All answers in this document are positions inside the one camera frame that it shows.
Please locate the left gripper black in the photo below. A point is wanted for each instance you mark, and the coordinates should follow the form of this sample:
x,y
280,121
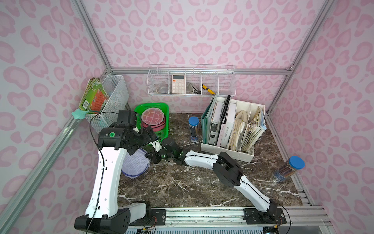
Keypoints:
x,y
149,133

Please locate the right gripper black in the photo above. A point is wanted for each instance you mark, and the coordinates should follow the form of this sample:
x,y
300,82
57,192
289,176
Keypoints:
x,y
158,155

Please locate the purple mesh laundry bag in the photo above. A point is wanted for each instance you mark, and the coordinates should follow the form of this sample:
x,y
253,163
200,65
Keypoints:
x,y
136,164

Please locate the pink mesh laundry bag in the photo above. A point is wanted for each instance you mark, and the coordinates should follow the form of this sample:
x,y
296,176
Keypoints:
x,y
155,118

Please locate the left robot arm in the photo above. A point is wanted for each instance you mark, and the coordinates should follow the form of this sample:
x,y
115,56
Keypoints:
x,y
103,215

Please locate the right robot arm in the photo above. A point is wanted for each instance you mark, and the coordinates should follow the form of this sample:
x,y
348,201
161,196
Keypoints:
x,y
227,170

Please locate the green plastic basket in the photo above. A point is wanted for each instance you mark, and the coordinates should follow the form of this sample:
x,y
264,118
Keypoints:
x,y
165,109

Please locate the blue lid pencil jar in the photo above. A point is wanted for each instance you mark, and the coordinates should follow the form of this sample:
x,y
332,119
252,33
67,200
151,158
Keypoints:
x,y
193,125

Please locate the green folder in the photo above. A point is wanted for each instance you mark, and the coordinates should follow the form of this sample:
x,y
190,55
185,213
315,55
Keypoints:
x,y
205,118

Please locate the green red booklet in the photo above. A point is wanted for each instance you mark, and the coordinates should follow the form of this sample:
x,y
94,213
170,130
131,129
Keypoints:
x,y
95,97

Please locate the clear tape roll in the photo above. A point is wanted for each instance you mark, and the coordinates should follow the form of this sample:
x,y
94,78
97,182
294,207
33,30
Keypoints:
x,y
163,89

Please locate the pink white book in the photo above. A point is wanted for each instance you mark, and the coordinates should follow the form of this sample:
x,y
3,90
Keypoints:
x,y
227,126

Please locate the mint green star hook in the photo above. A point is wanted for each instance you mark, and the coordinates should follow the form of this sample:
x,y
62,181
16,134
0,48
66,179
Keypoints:
x,y
79,114

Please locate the black binder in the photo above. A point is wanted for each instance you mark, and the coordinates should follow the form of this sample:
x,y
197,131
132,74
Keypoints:
x,y
221,119

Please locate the white calculator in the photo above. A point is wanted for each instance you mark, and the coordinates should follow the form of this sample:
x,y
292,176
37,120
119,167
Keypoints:
x,y
178,84

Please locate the yellow black utility knife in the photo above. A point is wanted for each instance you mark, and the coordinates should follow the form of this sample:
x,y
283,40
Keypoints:
x,y
208,90

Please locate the white file organizer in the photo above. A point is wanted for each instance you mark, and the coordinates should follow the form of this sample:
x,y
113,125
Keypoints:
x,y
254,129

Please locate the beige paper stack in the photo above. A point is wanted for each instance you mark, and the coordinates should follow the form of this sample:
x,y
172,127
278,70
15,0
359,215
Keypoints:
x,y
240,123

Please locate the blue lid jar right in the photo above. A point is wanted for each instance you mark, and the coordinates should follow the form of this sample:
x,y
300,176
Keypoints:
x,y
290,167

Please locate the white mesh wall basket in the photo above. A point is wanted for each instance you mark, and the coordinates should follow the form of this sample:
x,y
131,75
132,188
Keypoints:
x,y
117,93

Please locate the white wire wall shelf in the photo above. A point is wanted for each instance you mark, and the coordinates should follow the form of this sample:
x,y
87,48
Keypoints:
x,y
219,78

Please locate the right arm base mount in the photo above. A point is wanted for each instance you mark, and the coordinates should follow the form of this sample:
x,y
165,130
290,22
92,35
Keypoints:
x,y
274,216

